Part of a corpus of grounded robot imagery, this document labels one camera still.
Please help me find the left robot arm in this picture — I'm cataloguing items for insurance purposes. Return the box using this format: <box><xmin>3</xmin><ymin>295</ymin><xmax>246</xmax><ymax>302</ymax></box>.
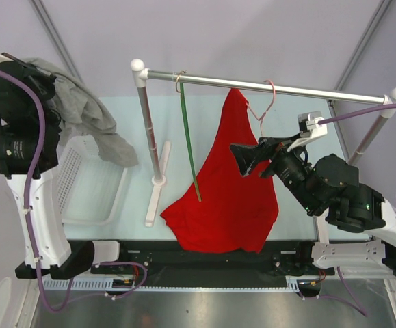
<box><xmin>0</xmin><ymin>54</ymin><xmax>130</xmax><ymax>279</ymax></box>

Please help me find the red t shirt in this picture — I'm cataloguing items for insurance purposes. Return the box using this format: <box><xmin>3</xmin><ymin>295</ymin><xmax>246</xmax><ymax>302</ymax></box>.
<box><xmin>161</xmin><ymin>89</ymin><xmax>279</xmax><ymax>254</ymax></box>

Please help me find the white cable duct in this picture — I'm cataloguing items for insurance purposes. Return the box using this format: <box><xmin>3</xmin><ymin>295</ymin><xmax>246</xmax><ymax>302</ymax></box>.
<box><xmin>42</xmin><ymin>277</ymin><xmax>318</xmax><ymax>297</ymax></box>

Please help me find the grey t shirt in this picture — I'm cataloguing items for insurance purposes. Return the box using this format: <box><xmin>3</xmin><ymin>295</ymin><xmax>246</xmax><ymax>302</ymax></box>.
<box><xmin>25</xmin><ymin>58</ymin><xmax>138</xmax><ymax>168</ymax></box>

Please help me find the white plastic basket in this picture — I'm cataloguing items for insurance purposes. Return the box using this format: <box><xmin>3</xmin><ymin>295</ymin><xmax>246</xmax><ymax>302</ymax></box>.
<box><xmin>57</xmin><ymin>135</ymin><xmax>128</xmax><ymax>226</ymax></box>

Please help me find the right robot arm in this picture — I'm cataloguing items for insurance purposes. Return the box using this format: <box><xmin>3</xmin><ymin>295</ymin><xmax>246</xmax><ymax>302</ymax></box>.
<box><xmin>230</xmin><ymin>135</ymin><xmax>396</xmax><ymax>277</ymax></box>

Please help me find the pink wire hanger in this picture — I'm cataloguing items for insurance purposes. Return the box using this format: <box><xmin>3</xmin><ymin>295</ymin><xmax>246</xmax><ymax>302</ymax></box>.
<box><xmin>247</xmin><ymin>79</ymin><xmax>276</xmax><ymax>137</ymax></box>

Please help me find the green velvet hanger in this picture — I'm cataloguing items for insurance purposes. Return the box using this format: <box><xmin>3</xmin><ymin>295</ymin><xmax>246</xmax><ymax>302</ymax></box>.
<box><xmin>175</xmin><ymin>70</ymin><xmax>202</xmax><ymax>202</ymax></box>

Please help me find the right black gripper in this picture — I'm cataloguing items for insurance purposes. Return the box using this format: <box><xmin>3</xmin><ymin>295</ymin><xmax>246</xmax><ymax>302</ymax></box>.
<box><xmin>229</xmin><ymin>131</ymin><xmax>319</xmax><ymax>214</ymax></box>

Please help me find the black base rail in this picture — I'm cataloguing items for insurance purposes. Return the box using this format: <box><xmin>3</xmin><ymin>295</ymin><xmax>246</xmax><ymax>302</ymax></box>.
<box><xmin>91</xmin><ymin>240</ymin><xmax>320</xmax><ymax>276</ymax></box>

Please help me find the silver clothes rack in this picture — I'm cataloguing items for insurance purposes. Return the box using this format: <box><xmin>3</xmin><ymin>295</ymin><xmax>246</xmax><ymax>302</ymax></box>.
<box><xmin>131</xmin><ymin>59</ymin><xmax>396</xmax><ymax>244</ymax></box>

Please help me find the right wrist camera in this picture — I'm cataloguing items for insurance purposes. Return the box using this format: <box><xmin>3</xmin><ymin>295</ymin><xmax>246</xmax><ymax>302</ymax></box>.
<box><xmin>287</xmin><ymin>111</ymin><xmax>328</xmax><ymax>151</ymax></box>

